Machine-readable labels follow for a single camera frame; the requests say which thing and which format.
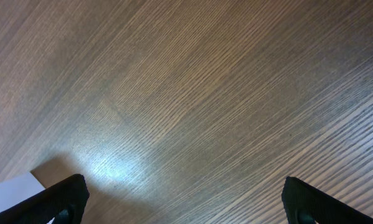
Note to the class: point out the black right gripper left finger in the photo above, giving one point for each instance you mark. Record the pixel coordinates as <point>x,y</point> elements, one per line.
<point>63,202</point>

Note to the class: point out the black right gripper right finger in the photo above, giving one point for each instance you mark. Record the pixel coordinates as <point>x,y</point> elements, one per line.
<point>305,204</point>

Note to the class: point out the white pink-lined box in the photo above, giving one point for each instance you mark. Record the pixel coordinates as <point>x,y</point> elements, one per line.
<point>18,189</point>

